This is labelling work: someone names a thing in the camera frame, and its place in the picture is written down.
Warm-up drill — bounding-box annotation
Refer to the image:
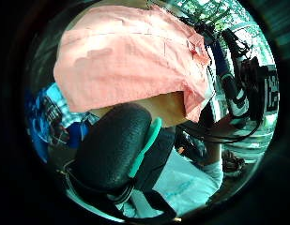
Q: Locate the white marker cube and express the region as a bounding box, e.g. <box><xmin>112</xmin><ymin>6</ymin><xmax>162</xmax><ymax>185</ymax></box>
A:
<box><xmin>264</xmin><ymin>64</ymin><xmax>281</xmax><ymax>114</ymax></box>

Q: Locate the blue plaid cloth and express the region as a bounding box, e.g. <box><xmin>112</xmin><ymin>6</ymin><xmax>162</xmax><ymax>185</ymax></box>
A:
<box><xmin>25</xmin><ymin>82</ymin><xmax>100</xmax><ymax>163</ymax></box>

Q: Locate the the person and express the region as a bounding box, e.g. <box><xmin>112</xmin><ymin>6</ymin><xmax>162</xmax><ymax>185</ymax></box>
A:
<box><xmin>119</xmin><ymin>146</ymin><xmax>225</xmax><ymax>219</ymax></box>

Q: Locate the black cable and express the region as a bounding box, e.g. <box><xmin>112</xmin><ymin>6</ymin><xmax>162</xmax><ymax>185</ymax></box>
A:
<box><xmin>176</xmin><ymin>120</ymin><xmax>265</xmax><ymax>145</ymax></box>

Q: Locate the pink cloth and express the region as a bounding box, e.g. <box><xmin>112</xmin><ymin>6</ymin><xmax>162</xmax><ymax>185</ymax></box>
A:
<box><xmin>53</xmin><ymin>4</ymin><xmax>214</xmax><ymax>124</ymax></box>

